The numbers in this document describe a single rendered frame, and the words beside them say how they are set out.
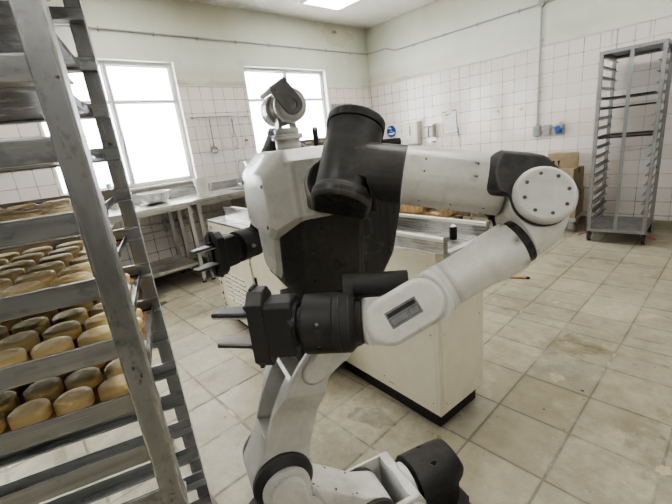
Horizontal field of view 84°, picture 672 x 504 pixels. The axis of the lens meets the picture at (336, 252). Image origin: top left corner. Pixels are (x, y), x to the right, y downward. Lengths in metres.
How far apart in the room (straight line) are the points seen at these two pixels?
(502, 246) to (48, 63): 0.58
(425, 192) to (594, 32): 4.96
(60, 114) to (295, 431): 0.76
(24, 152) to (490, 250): 0.59
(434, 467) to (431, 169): 0.96
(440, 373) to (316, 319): 1.25
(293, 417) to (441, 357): 0.90
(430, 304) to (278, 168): 0.36
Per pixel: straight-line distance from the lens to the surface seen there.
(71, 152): 0.54
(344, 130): 0.60
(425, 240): 1.52
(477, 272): 0.54
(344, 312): 0.52
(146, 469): 1.27
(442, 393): 1.80
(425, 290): 0.50
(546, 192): 0.55
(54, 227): 0.58
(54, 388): 0.77
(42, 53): 0.56
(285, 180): 0.68
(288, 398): 0.88
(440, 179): 0.56
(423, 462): 1.31
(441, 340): 1.66
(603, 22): 5.45
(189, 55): 5.18
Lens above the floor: 1.29
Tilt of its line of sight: 16 degrees down
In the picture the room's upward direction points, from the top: 7 degrees counter-clockwise
